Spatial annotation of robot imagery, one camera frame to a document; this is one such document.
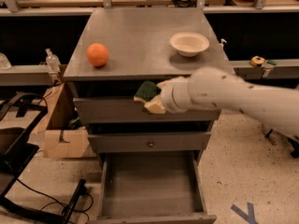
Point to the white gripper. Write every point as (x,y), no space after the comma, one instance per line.
(167,97)

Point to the green yellow sponge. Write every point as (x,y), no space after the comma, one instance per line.
(146,92)

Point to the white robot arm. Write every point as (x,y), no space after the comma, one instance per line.
(209,88)

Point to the middle grey drawer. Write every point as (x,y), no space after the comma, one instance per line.
(147,142)

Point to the grey drawer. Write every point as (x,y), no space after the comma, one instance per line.
(123,109)
(152,188)
(147,142)

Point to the top grey drawer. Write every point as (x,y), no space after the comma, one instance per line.
(123,109)

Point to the grey drawer cabinet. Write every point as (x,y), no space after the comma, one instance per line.
(138,43)

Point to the bottom grey drawer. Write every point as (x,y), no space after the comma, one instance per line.
(152,188)

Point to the white bowl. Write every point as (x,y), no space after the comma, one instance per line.
(189,44)

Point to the orange ball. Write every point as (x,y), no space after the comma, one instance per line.
(97,54)

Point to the small white spray bottle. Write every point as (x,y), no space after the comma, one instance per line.
(223,43)

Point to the cardboard box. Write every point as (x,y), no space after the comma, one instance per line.
(60,140)

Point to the clear plastic bottle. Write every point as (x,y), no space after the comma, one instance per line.
(52,61)

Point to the black tripod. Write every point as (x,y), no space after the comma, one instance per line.
(295,145)

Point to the black metal stand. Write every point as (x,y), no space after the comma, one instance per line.
(15,154)

